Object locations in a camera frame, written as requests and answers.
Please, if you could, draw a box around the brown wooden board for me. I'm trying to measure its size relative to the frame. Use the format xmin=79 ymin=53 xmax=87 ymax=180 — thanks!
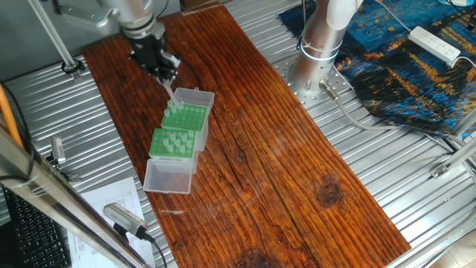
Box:
xmin=83 ymin=5 xmax=412 ymax=268

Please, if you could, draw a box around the black exterior camera cable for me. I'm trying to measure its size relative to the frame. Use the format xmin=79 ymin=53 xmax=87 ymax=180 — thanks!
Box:
xmin=143 ymin=230 xmax=169 ymax=268

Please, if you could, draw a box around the clear box green tip rack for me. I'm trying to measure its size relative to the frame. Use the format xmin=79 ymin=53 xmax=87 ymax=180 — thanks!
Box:
xmin=160 ymin=87 xmax=216 ymax=153
xmin=143 ymin=127 xmax=201 ymax=195

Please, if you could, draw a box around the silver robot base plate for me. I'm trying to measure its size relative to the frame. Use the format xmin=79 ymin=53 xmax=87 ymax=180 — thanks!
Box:
xmin=273 ymin=55 xmax=354 ymax=111

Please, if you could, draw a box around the white power cable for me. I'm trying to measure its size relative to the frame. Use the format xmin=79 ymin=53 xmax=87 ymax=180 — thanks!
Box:
xmin=373 ymin=0 xmax=412 ymax=33

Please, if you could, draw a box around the black computer keyboard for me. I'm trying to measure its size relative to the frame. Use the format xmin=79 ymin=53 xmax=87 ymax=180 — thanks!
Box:
xmin=1 ymin=185 xmax=71 ymax=268

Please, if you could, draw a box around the white printed paper sheet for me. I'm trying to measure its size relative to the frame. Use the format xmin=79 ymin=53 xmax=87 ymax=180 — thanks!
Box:
xmin=66 ymin=176 xmax=155 ymax=268

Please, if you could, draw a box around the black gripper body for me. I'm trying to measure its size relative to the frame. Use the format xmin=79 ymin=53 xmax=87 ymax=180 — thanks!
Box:
xmin=128 ymin=31 xmax=169 ymax=75

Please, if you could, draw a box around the silver exterior camera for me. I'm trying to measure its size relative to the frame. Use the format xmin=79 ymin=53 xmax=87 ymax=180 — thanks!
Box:
xmin=103 ymin=202 xmax=149 ymax=241

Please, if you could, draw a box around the small grey mounted device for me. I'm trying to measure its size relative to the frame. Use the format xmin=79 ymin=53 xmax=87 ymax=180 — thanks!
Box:
xmin=46 ymin=135 xmax=81 ymax=183

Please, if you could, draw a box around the silver camera mount bracket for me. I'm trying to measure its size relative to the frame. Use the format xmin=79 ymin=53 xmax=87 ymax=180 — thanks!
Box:
xmin=55 ymin=2 xmax=115 ymax=34

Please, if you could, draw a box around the grey base cable with connector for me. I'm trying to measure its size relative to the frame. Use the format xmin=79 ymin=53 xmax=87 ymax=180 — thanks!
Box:
xmin=318 ymin=78 xmax=462 ymax=153

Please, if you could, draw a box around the black base cable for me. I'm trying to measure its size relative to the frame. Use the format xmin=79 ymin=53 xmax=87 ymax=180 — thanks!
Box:
xmin=296 ymin=0 xmax=312 ymax=51

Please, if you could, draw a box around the thin silver rod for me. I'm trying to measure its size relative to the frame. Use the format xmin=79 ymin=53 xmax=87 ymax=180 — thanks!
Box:
xmin=28 ymin=0 xmax=77 ymax=71

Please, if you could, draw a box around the aluminium frame bar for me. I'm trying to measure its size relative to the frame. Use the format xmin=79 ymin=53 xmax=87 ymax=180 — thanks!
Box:
xmin=0 ymin=126 xmax=149 ymax=268

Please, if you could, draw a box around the blue painted cloth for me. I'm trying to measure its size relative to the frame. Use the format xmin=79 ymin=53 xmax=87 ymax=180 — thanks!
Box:
xmin=278 ymin=0 xmax=476 ymax=137

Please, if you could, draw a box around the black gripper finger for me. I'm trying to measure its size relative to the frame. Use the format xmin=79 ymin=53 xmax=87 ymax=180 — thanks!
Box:
xmin=148 ymin=66 xmax=172 ymax=86
xmin=161 ymin=51 xmax=182 ymax=81

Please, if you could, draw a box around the orange tube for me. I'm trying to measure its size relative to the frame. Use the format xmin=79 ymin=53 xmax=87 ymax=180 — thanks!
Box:
xmin=0 ymin=83 xmax=23 ymax=150

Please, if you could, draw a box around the white power strip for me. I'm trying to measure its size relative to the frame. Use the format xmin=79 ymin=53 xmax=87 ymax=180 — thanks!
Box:
xmin=408 ymin=25 xmax=462 ymax=64

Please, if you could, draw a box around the aluminium frame rail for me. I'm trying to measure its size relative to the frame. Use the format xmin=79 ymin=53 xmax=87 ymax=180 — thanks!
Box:
xmin=429 ymin=107 xmax=476 ymax=179

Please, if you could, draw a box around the black cable loop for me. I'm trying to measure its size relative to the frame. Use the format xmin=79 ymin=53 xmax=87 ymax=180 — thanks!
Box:
xmin=61 ymin=58 xmax=86 ymax=74

